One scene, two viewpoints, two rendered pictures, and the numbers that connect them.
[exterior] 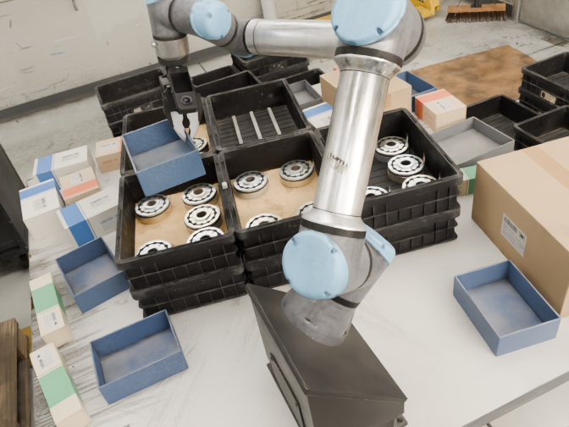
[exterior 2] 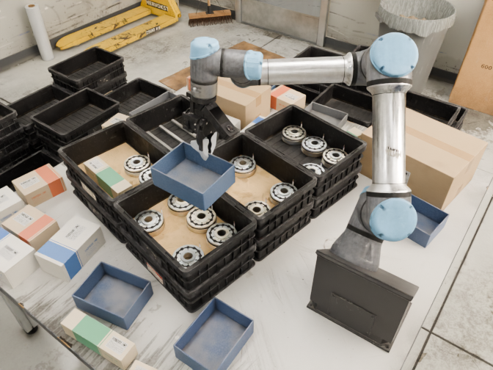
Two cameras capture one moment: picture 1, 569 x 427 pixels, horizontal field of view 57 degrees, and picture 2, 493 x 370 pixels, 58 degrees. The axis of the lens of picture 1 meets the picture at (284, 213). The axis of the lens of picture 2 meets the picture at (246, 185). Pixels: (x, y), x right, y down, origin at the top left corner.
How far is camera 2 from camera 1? 0.83 m
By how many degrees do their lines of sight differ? 29
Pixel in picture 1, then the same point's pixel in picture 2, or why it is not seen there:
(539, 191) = (408, 144)
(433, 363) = (398, 264)
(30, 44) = not seen: outside the picture
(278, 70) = (104, 84)
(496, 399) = (442, 271)
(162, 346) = (221, 325)
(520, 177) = not seen: hidden behind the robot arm
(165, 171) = (217, 186)
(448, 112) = (297, 101)
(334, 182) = (395, 164)
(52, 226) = (27, 269)
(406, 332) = not seen: hidden behind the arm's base
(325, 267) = (408, 218)
